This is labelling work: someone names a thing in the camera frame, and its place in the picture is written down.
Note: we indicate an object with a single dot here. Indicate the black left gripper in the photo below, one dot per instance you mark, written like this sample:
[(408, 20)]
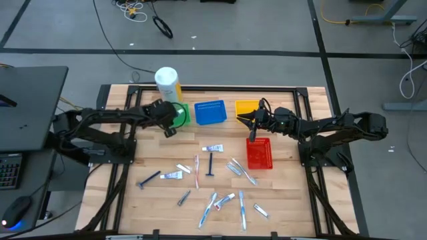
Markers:
[(160, 113)]

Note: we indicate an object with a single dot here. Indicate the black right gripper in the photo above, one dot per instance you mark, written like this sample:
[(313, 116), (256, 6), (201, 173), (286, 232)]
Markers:
[(267, 119)]

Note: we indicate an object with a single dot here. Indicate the small white object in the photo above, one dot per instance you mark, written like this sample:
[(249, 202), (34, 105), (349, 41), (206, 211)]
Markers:
[(197, 171)]

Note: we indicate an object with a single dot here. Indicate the blue toothbrush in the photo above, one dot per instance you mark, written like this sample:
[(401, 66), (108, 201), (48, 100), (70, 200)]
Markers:
[(207, 210), (242, 210)]

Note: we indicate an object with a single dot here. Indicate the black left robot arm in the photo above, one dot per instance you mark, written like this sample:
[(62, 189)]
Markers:
[(100, 116)]

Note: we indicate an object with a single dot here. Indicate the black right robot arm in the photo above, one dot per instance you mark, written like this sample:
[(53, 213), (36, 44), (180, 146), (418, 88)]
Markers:
[(333, 124)]

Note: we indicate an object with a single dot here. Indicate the yellow plastic basket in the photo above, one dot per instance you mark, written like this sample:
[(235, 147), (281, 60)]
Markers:
[(245, 107)]

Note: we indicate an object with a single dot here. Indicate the green plastic basket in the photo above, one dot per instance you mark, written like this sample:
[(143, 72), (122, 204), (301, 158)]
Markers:
[(186, 116)]

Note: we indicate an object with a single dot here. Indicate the red plastic basket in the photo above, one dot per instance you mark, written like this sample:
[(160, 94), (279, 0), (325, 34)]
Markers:
[(259, 154)]

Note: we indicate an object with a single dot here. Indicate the small white wrapped toiletry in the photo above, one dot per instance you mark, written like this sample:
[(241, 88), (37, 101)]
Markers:
[(183, 168), (261, 210)]

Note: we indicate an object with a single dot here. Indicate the blue plastic basket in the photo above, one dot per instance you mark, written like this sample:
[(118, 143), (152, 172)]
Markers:
[(210, 112)]

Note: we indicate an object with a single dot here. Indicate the small white toothpaste tube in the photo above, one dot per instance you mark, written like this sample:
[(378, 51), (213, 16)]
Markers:
[(171, 175), (213, 148)]

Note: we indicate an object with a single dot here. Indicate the small bluish wrapped toiletry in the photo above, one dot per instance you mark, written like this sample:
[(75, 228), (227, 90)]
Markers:
[(233, 168)]

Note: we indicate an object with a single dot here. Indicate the white grey toothbrush in wrap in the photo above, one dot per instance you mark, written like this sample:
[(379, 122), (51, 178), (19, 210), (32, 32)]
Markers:
[(244, 171)]

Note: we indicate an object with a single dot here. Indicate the dark blue disposable razor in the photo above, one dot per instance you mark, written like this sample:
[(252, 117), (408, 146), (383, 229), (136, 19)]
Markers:
[(149, 179), (210, 163)]

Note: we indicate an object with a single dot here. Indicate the white canister with yellow label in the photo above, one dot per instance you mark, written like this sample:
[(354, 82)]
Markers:
[(166, 81)]

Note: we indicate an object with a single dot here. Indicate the small dark wrapped toiletry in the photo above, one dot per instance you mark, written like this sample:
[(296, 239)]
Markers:
[(183, 197)]

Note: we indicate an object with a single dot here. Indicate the toothpaste tube with red stripe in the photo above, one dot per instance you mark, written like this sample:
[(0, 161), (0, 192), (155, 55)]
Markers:
[(224, 201)]

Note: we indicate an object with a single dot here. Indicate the black desk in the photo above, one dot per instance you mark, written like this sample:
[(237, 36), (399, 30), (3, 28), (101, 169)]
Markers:
[(30, 106)]

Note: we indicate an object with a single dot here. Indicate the grey table foot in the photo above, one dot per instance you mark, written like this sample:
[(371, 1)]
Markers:
[(403, 106)]

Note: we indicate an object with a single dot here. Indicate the black backlit keyboard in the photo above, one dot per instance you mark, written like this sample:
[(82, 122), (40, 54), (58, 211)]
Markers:
[(10, 171)]

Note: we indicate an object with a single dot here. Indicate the grey table leg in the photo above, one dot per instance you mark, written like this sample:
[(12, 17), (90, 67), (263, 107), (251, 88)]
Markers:
[(387, 18)]

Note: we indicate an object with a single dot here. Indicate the black computer mouse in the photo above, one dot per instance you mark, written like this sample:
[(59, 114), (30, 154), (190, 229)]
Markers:
[(15, 211)]

